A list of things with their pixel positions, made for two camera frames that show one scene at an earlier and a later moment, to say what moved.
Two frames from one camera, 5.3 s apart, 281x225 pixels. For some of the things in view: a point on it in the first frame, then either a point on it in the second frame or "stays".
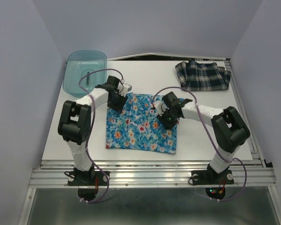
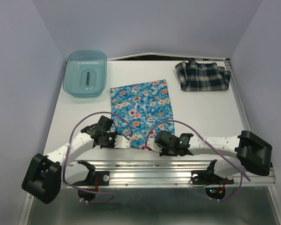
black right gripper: [167, 125] → [164, 153]
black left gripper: [119, 107] → [112, 145]
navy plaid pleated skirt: [195, 76] stays
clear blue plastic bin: [84, 70] stays
